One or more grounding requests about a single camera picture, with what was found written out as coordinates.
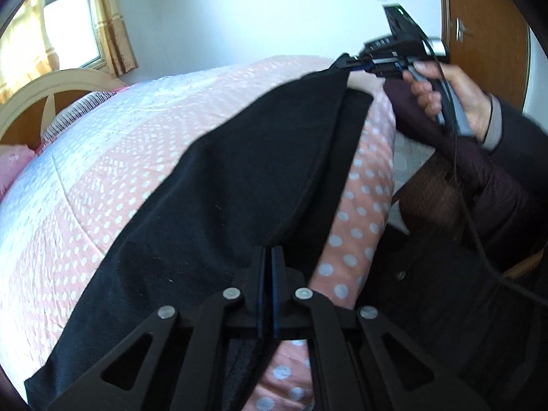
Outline black pants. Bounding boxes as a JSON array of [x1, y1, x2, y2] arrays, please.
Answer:
[[23, 65, 374, 411]]

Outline wooden door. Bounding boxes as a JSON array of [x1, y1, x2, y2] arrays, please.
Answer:
[[437, 0, 532, 110]]

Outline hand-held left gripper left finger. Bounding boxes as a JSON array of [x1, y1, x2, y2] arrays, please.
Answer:
[[45, 246, 272, 411]]

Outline metal door handle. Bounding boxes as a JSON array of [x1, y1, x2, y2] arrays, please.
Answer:
[[454, 17, 472, 43]]

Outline person's dark jacket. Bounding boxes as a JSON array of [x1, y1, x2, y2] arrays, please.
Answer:
[[364, 79, 548, 411]]

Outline wide yellow curtain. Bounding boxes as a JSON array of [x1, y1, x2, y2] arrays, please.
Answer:
[[0, 0, 58, 95]]

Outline black cable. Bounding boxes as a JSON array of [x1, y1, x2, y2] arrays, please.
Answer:
[[422, 36, 548, 304]]

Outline person's right forearm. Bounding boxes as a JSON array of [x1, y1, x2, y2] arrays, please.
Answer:
[[475, 92, 548, 249]]

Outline cream wooden bed headboard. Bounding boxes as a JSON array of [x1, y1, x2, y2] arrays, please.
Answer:
[[0, 68, 129, 150]]

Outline pink pillow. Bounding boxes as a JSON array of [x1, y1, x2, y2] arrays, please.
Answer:
[[0, 145, 37, 198]]

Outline polka-dot quilt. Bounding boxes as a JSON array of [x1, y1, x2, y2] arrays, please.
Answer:
[[0, 55, 397, 411]]

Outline person's right hand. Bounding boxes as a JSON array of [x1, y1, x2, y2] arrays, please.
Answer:
[[402, 61, 493, 144]]

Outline narrow yellow curtain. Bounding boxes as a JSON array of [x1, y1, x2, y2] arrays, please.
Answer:
[[92, 0, 140, 78]]

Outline window behind headboard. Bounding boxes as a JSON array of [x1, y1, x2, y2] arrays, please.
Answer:
[[40, 0, 105, 71]]

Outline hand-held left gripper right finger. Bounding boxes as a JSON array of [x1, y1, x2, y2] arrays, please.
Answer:
[[272, 246, 493, 411]]

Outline plaid pillow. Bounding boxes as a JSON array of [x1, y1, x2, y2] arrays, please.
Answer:
[[43, 90, 118, 142]]

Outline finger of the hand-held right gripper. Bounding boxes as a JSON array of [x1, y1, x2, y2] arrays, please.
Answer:
[[329, 52, 405, 81]]

